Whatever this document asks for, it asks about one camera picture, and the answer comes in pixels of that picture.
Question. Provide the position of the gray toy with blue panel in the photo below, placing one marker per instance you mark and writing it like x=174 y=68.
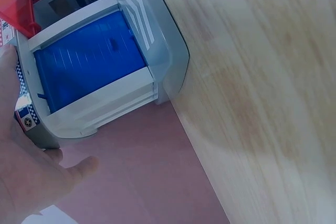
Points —
x=92 y=61

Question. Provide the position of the person's left thumb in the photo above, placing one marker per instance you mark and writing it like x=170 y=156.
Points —
x=8 y=82

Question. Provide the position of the person's left hand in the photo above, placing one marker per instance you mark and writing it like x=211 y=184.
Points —
x=29 y=176

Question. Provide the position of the person's left fingers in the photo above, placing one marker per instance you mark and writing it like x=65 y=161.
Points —
x=55 y=154

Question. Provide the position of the white flat piece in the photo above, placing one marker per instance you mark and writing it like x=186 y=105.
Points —
x=52 y=216

